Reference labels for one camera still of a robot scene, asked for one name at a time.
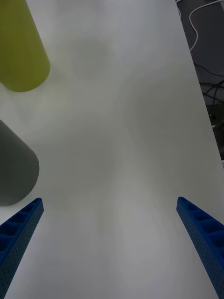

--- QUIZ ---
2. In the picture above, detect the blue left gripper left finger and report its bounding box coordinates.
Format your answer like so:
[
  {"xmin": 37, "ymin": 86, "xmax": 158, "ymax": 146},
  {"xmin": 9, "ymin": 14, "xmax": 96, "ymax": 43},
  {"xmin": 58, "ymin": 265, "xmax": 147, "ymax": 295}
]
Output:
[{"xmin": 0, "ymin": 197, "xmax": 44, "ymax": 299}]

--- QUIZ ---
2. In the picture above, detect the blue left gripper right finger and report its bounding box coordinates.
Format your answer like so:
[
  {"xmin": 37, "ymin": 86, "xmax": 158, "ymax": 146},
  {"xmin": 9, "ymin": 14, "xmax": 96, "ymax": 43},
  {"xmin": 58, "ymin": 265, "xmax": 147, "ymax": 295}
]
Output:
[{"xmin": 176, "ymin": 196, "xmax": 224, "ymax": 299}]

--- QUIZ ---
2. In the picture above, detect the grey plastic waste bin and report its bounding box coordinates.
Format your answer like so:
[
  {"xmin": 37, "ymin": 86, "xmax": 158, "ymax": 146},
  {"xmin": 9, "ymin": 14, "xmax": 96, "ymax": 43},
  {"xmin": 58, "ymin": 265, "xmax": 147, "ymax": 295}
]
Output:
[{"xmin": 0, "ymin": 120, "xmax": 40, "ymax": 206}]

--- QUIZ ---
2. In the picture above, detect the yellow-green plastic waste bin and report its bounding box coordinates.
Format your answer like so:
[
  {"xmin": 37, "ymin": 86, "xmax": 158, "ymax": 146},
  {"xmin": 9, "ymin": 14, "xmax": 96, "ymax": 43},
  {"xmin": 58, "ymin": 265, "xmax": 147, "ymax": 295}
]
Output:
[{"xmin": 0, "ymin": 0, "xmax": 51, "ymax": 93}]

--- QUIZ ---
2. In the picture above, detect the black cable bundle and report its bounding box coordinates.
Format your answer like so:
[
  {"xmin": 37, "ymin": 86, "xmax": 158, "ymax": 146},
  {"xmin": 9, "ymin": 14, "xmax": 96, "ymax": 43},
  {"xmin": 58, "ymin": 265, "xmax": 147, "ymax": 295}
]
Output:
[{"xmin": 195, "ymin": 62, "xmax": 224, "ymax": 131}]

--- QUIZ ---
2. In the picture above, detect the white looped cable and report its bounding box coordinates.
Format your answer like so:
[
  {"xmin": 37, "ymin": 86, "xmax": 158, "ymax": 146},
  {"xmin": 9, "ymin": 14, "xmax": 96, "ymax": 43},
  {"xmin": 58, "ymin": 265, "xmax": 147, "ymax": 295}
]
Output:
[{"xmin": 188, "ymin": 0, "xmax": 224, "ymax": 52}]

